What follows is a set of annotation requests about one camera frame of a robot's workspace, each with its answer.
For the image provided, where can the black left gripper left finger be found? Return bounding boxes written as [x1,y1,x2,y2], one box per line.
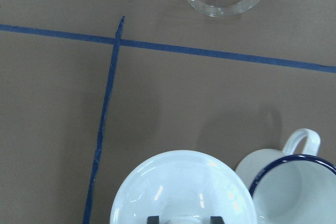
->
[146,216,160,224]

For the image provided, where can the white ceramic lid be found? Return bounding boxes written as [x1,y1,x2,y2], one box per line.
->
[110,150,257,223]

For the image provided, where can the white enamel mug blue rim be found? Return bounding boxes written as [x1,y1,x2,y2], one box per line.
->
[235,129,335,223]

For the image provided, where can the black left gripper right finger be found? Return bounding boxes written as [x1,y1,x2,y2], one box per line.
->
[210,216,223,224]

